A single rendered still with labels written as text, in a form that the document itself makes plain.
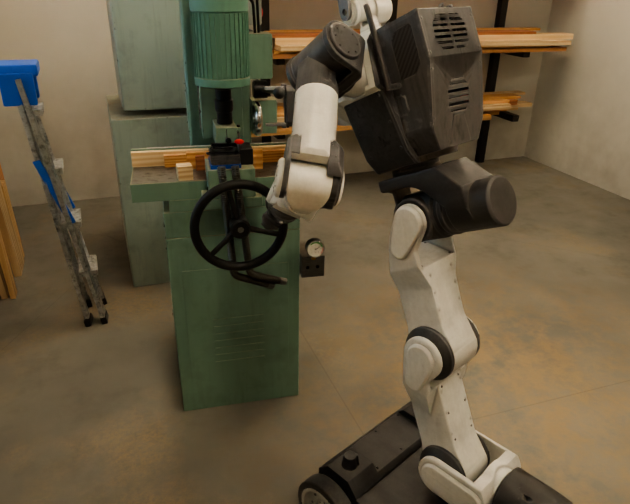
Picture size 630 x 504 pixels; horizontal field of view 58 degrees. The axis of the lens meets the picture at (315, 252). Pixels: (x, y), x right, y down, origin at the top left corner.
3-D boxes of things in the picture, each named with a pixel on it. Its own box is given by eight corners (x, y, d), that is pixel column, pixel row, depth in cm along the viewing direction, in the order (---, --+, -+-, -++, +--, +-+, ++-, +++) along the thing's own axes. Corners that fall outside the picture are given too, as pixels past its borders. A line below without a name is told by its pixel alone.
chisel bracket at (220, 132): (216, 154, 186) (215, 128, 182) (213, 142, 198) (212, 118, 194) (239, 152, 187) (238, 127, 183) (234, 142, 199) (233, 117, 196)
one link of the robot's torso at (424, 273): (486, 362, 150) (472, 189, 138) (448, 391, 139) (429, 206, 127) (438, 349, 161) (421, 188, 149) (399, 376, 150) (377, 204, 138)
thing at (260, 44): (250, 79, 199) (248, 33, 193) (246, 75, 207) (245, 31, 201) (273, 78, 201) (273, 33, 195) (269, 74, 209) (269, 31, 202)
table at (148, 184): (129, 214, 166) (127, 195, 163) (134, 181, 193) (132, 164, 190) (329, 201, 179) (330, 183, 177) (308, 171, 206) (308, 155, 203)
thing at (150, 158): (132, 167, 187) (130, 152, 185) (132, 165, 189) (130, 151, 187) (309, 158, 200) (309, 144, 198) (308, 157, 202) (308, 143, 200)
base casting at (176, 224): (164, 239, 182) (161, 213, 178) (164, 182, 232) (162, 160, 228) (301, 228, 192) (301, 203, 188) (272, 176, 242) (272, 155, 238)
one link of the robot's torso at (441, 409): (498, 472, 160) (485, 316, 147) (458, 513, 147) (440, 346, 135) (451, 453, 171) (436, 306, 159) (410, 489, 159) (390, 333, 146)
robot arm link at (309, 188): (318, 218, 128) (333, 220, 109) (273, 211, 127) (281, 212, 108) (325, 171, 128) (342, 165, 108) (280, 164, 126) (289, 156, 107)
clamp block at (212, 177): (208, 200, 170) (206, 171, 166) (205, 185, 181) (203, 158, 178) (257, 196, 173) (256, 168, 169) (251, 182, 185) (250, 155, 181)
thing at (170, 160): (164, 167, 188) (163, 156, 186) (164, 166, 189) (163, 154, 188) (328, 159, 200) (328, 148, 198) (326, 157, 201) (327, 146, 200)
